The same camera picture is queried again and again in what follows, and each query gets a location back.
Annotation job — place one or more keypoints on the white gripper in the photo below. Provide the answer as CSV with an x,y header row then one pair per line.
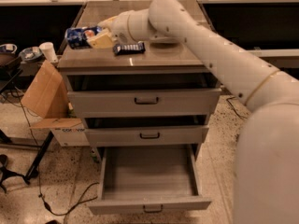
x,y
119,27

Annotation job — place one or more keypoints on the blue pepsi can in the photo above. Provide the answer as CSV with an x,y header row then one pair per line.
x,y
77,38

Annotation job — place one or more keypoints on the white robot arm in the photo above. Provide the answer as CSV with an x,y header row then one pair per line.
x,y
266,189

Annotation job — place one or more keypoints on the grey drawer cabinet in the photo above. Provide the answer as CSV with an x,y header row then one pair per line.
x,y
160,67

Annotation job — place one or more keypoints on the grey top drawer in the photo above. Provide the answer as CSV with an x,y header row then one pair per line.
x,y
108,104

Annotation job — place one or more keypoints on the grey middle drawer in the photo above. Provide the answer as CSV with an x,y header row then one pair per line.
x,y
147,136

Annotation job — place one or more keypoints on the grey open bottom drawer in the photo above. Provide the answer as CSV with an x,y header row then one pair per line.
x,y
148,179

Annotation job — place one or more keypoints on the dark blue snack packet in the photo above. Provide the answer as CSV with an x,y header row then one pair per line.
x,y
124,49

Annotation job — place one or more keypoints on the white paper cup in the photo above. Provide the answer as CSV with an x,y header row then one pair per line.
x,y
48,50

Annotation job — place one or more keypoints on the blue bowl on side table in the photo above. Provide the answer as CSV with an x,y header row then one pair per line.
x,y
31,55

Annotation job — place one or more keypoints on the brown cardboard box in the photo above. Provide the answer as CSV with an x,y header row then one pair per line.
x,y
47,98

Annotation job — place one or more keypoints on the dark side table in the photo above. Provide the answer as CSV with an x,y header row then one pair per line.
x,y
10,63

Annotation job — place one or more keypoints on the black stand leg left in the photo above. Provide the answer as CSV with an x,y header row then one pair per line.
x,y
33,171

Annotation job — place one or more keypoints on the black chair base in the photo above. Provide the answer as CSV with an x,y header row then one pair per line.
x,y
5,173

